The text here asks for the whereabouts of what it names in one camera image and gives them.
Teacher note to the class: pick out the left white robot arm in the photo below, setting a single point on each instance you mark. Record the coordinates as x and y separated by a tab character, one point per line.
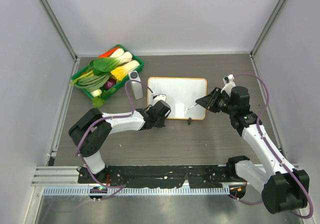
90	132

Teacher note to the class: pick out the white pen holder box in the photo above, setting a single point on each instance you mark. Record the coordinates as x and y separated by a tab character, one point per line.
136	85

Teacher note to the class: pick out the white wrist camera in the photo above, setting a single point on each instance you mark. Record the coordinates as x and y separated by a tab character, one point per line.
158	97
228	84

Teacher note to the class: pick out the grey slotted cable duct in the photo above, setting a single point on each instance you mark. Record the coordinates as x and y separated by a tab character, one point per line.
95	191

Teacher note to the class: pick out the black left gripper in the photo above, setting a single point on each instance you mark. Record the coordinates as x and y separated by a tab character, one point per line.
162	124

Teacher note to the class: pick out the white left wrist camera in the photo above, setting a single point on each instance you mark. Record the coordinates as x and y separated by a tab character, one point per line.
158	97

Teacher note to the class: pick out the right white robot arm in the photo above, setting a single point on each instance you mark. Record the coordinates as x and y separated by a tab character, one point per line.
281	185

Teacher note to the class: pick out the green bok choy toy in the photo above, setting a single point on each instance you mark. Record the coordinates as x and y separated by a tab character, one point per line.
101	66

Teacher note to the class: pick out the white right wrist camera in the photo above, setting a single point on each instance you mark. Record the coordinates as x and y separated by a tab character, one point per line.
228	84

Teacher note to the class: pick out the yellow napa cabbage toy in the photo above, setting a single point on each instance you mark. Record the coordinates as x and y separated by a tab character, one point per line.
122	71

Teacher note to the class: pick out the orange toy carrot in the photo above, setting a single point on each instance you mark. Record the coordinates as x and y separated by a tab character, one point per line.
109	52

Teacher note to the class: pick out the green onion toy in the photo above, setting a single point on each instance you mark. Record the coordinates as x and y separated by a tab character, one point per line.
91	83

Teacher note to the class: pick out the white bok choy toy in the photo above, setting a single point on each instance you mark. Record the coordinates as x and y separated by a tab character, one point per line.
124	58

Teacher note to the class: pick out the green plastic vegetable tray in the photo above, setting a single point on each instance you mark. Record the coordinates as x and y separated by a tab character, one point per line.
106	94

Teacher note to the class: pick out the purple toy onion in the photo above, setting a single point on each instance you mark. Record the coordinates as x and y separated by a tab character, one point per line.
109	84

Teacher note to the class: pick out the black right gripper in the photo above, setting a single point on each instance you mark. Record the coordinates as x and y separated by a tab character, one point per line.
209	101

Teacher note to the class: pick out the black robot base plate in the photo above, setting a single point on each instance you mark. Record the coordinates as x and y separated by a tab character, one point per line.
167	176

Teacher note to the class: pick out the yellow framed whiteboard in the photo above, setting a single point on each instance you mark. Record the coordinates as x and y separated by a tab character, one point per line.
181	93

